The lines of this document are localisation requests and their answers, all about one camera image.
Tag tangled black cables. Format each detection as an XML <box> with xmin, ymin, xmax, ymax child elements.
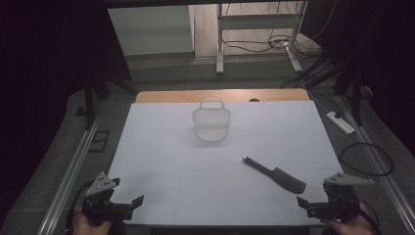
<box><xmin>221</xmin><ymin>0</ymin><xmax>338</xmax><ymax>55</ymax></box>

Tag white metal desk frame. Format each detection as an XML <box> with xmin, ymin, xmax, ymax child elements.
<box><xmin>215</xmin><ymin>0</ymin><xmax>308</xmax><ymax>75</ymax></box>

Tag black rectangular floor frame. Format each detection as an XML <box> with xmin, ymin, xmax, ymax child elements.
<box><xmin>88</xmin><ymin>129</ymin><xmax>111</xmax><ymax>154</ymax></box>

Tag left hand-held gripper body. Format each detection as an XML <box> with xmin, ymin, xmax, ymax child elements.
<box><xmin>81</xmin><ymin>171</ymin><xmax>135</xmax><ymax>226</ymax></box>

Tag white mesh basket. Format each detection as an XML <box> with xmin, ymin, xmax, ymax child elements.
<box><xmin>191</xmin><ymin>97</ymin><xmax>232</xmax><ymax>143</ymax></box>

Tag person's left hand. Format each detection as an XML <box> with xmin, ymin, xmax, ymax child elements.
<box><xmin>71</xmin><ymin>213</ymin><xmax>114</xmax><ymax>235</ymax></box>

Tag white table cover sheet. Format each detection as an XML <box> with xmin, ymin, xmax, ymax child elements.
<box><xmin>107</xmin><ymin>100</ymin><xmax>344</xmax><ymax>227</ymax></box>

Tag right hand-held gripper cable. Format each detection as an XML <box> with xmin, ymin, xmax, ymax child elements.
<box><xmin>356</xmin><ymin>199</ymin><xmax>382</xmax><ymax>235</ymax></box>

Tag black comb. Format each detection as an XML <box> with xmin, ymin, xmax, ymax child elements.
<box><xmin>242</xmin><ymin>156</ymin><xmax>307</xmax><ymax>195</ymax></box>

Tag aluminium floor rail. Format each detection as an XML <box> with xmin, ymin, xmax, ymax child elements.
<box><xmin>37</xmin><ymin>101</ymin><xmax>107</xmax><ymax>235</ymax></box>
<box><xmin>337</xmin><ymin>96</ymin><xmax>415</xmax><ymax>235</ymax></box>

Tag grey white wall panel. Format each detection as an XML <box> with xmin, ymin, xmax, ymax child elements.
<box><xmin>107</xmin><ymin>4</ymin><xmax>196</xmax><ymax>57</ymax></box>

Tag left hand-held gripper cable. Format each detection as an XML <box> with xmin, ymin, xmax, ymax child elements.
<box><xmin>66</xmin><ymin>181</ymin><xmax>95</xmax><ymax>233</ymax></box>

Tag wooden table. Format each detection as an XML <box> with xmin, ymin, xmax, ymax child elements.
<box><xmin>135</xmin><ymin>88</ymin><xmax>310</xmax><ymax>104</ymax></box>

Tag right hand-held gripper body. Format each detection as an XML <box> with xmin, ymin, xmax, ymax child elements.
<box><xmin>306</xmin><ymin>171</ymin><xmax>375</xmax><ymax>223</ymax></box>

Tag person's right hand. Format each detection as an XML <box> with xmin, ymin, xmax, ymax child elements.
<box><xmin>324</xmin><ymin>203</ymin><xmax>377</xmax><ymax>235</ymax></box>

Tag black looped floor cable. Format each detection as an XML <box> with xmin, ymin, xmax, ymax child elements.
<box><xmin>338</xmin><ymin>142</ymin><xmax>394</xmax><ymax>177</ymax></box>

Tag white power strip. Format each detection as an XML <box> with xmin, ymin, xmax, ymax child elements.
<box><xmin>326</xmin><ymin>111</ymin><xmax>356</xmax><ymax>135</ymax></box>

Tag hand-held gripper cable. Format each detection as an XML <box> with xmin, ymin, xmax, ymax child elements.
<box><xmin>356</xmin><ymin>199</ymin><xmax>382</xmax><ymax>235</ymax></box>
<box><xmin>66</xmin><ymin>181</ymin><xmax>95</xmax><ymax>233</ymax></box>

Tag black tripod stand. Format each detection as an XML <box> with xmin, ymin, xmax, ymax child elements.
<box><xmin>74</xmin><ymin>72</ymin><xmax>138</xmax><ymax>131</ymax></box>
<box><xmin>306</xmin><ymin>55</ymin><xmax>373</xmax><ymax>127</ymax></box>

